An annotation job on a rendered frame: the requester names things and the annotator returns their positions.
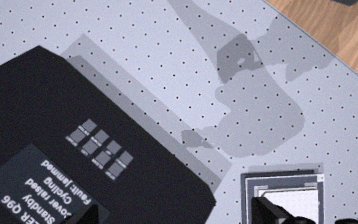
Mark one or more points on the white real-time pcr machine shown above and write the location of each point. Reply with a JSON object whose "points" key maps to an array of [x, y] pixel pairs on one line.
{"points": [[64, 143]]}

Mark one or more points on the white multi-well plate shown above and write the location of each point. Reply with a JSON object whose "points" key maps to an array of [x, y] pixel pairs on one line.
{"points": [[299, 201]]}

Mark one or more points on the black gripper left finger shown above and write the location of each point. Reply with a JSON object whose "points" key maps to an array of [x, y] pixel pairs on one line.
{"points": [[87, 214]]}

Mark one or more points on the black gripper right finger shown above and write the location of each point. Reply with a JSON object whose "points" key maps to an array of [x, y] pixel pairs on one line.
{"points": [[263, 211]]}

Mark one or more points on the grey flat base plate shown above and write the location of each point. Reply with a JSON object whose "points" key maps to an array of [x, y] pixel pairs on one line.
{"points": [[227, 86]]}

